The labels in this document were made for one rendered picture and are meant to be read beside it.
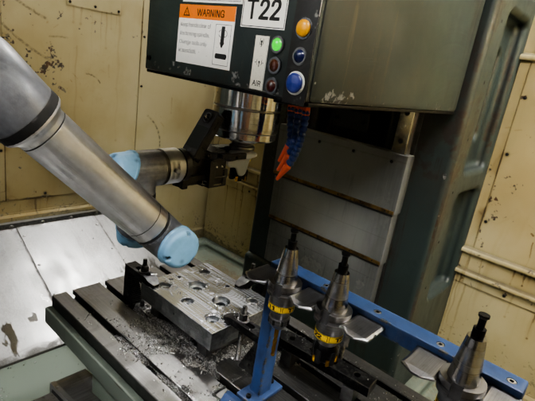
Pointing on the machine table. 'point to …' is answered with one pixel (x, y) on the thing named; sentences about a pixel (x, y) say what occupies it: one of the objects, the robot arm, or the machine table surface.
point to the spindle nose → (246, 116)
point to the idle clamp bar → (349, 378)
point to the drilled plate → (212, 331)
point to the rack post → (263, 364)
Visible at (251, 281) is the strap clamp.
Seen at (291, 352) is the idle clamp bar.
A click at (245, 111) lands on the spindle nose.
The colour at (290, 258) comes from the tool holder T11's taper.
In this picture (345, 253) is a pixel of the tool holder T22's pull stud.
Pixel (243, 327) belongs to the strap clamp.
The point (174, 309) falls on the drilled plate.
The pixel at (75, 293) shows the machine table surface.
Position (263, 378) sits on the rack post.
